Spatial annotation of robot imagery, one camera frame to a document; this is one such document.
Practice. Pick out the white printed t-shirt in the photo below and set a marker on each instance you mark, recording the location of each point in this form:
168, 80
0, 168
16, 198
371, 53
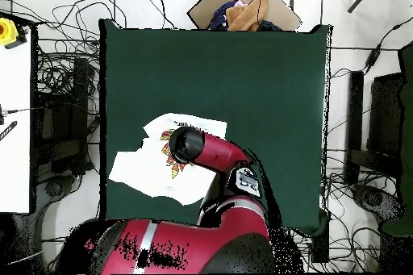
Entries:
142, 171

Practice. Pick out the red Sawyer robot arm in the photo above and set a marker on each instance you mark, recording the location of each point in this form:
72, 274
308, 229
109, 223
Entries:
219, 154

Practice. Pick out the dark green table cloth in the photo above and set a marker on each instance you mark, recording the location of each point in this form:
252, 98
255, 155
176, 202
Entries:
258, 78

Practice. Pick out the blue dotted garment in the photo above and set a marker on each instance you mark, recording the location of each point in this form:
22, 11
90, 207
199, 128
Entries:
221, 17

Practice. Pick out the dark blue garment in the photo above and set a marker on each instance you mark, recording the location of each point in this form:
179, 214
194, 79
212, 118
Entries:
269, 26

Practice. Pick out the cardboard box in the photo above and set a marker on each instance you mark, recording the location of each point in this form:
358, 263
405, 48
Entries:
206, 7

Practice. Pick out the orange towel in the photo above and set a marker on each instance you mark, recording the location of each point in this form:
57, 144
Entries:
248, 13

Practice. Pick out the black box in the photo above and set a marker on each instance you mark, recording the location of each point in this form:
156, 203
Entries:
320, 249

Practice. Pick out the white table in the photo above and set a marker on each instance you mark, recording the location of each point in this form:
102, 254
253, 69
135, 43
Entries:
14, 165

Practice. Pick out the black ribbed strip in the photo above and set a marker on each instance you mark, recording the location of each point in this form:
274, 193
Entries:
8, 130

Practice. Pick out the yellow emergency stop button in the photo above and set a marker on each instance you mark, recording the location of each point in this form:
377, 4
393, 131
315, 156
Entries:
8, 33

